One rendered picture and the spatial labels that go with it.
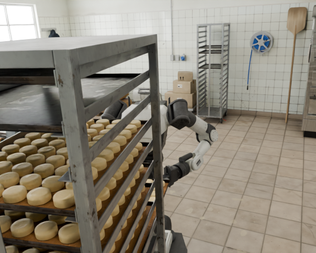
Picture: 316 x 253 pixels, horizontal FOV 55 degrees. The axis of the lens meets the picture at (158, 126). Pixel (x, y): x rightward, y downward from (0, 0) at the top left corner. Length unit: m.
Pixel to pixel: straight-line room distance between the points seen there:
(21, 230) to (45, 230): 0.06
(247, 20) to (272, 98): 1.57
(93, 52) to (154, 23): 6.25
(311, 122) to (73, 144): 5.00
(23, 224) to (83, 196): 0.24
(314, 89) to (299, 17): 1.51
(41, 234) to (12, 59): 0.39
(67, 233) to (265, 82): 5.80
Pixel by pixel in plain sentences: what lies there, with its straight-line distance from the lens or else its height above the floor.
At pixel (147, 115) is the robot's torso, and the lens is 1.76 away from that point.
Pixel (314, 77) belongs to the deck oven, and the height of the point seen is 0.99.
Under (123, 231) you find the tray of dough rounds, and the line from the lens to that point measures 1.04.
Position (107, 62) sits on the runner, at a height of 1.77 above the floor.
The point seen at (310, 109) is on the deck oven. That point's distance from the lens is 5.31.
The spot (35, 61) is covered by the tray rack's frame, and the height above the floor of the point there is 1.80.
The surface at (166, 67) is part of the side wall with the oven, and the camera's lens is 6.80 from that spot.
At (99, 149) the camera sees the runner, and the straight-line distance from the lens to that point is 0.71.
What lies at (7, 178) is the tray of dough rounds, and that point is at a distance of 0.83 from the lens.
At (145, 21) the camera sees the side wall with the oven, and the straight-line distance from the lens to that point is 6.93.
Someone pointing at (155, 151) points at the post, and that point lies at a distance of 1.20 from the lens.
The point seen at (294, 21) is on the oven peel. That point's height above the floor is 1.79.
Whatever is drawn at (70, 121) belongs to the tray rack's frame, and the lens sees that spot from 0.55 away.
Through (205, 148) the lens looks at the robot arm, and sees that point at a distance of 1.92.
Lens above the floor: 1.85
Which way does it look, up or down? 19 degrees down
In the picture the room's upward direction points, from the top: 2 degrees counter-clockwise
